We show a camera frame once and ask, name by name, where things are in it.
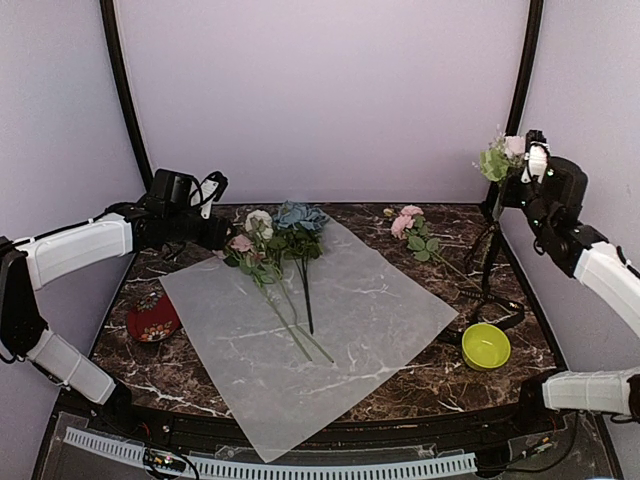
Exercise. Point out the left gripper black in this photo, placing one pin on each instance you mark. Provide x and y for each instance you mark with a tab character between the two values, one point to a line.
215	239

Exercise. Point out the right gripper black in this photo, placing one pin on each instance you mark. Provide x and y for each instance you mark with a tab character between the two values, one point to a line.
508	195

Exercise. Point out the small pink fake rose stem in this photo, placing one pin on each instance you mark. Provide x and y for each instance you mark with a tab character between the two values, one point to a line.
252	256

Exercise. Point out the lilac hydrangea fake bunch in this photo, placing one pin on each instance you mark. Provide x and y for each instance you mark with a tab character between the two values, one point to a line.
502	153

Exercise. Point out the white fake rose stem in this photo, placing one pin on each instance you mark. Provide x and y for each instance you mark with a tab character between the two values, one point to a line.
260	222

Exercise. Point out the blue fake rose bunch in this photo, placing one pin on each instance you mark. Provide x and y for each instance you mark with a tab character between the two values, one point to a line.
298	229

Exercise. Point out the pink peony fake stem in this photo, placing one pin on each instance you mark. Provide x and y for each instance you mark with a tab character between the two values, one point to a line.
409	226

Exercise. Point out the black ribbon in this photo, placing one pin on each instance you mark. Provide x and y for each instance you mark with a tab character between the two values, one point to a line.
491	238

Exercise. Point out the translucent white wrapping paper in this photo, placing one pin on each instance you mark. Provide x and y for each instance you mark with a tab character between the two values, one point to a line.
290	358

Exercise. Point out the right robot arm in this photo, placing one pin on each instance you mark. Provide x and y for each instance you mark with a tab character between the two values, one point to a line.
550	195

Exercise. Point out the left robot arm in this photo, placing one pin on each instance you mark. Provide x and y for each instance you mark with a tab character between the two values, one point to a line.
176	210

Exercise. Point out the red floral dish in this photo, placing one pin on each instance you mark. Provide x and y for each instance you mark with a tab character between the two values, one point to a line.
152	319

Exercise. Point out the yellow-green bowl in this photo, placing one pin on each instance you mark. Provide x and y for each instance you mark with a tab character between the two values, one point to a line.
485	347

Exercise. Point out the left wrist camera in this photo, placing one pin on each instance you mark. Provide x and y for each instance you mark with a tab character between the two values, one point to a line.
208	192

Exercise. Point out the right black frame post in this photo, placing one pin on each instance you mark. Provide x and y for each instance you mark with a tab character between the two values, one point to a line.
526	65

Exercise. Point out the black frame post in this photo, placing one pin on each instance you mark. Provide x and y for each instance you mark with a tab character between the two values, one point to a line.
128	110
526	65

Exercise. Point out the black front rail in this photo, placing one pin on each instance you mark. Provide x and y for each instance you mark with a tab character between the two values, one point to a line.
448	415

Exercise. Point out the left black frame post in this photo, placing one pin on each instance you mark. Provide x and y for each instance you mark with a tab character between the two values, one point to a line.
128	110

